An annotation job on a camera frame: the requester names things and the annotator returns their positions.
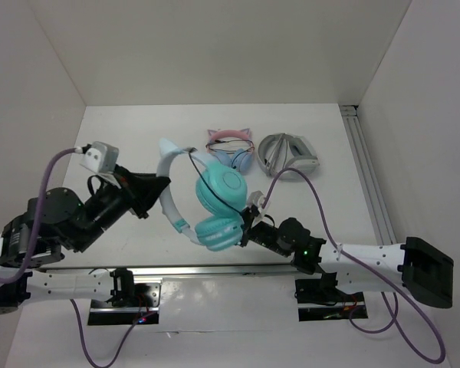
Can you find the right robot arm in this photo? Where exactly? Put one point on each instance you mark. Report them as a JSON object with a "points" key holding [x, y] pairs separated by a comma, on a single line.
{"points": [[412, 267]]}

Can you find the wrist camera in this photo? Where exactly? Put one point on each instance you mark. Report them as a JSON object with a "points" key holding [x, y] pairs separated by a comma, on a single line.
{"points": [[98, 157], [256, 204]]}

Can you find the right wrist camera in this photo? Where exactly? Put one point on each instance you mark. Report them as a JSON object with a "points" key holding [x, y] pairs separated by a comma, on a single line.
{"points": [[256, 204]]}

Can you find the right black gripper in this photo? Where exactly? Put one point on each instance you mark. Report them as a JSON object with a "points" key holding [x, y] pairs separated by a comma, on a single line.
{"points": [[248, 227]]}

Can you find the aluminium side rail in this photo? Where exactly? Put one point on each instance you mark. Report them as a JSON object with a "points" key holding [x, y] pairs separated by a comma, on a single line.
{"points": [[371, 188]]}

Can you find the pink blue cat-ear headphones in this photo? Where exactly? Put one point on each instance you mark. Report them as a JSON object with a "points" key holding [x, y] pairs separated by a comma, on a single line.
{"points": [[232, 148]]}

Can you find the grey white headset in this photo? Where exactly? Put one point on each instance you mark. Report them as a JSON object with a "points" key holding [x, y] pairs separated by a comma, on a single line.
{"points": [[287, 151]]}

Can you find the teal white cat-ear headphones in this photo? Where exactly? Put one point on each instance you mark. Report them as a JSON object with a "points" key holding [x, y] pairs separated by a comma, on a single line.
{"points": [[222, 191]]}

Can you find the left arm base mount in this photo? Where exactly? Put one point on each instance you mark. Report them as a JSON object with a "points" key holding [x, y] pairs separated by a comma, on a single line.
{"points": [[139, 305]]}

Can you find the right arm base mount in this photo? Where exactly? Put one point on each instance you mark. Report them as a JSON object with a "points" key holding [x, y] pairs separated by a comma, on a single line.
{"points": [[318, 299]]}

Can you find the aluminium front rail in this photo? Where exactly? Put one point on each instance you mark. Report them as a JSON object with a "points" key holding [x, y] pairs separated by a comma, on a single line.
{"points": [[188, 271]]}

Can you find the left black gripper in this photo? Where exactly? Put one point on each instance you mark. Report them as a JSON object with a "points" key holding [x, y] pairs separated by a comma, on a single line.
{"points": [[141, 190]]}

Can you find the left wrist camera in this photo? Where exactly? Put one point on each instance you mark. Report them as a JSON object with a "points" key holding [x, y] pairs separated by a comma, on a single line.
{"points": [[98, 157]]}

